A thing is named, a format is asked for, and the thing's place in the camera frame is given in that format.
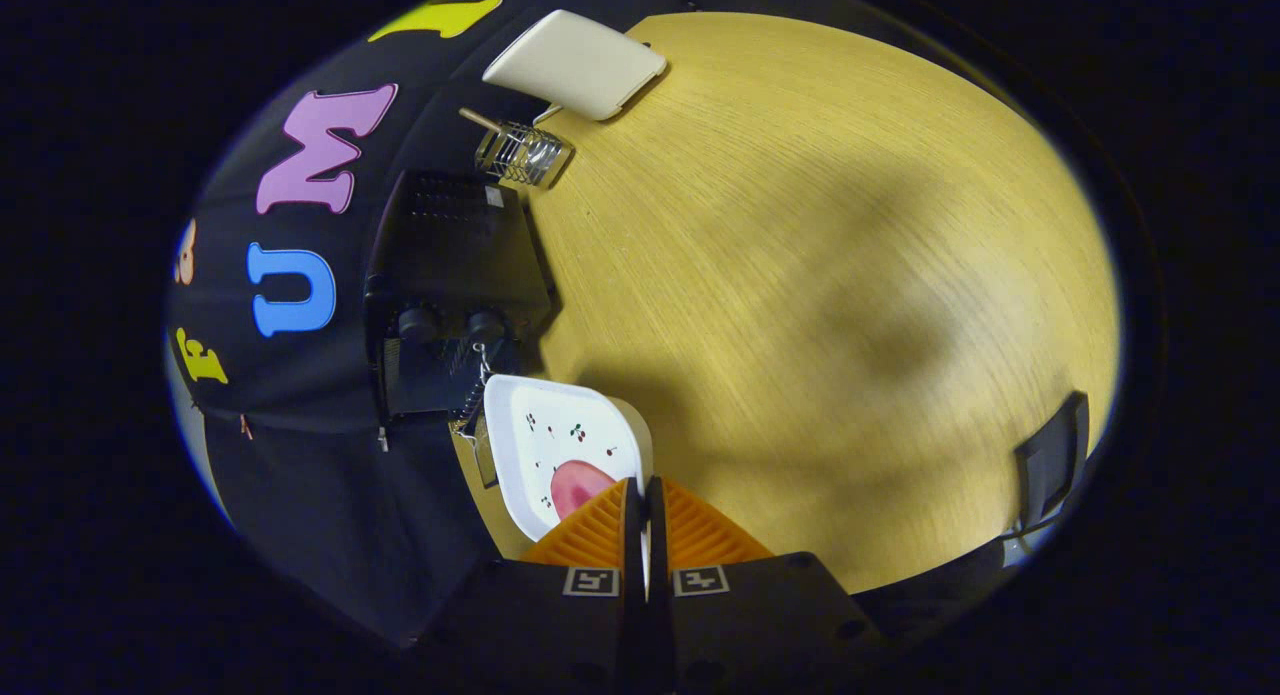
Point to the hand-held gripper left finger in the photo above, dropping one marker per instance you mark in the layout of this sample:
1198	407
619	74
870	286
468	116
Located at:
560	625

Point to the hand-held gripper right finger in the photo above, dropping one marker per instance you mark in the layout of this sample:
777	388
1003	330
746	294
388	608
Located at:
740	625

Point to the pink round food slice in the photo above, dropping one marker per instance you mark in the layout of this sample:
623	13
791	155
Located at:
575	485

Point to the white cherry print plate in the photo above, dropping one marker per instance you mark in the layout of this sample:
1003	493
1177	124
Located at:
545	420

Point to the black toaster oven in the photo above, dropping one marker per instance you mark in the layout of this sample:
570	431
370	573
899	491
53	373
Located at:
450	245

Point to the white toaster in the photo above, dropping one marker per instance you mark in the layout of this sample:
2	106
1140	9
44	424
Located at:
575	65

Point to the black backdrop cloth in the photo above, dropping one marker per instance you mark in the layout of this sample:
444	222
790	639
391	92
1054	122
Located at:
330	475

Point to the wooden stick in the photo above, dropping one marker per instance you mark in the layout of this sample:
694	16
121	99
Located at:
480	120

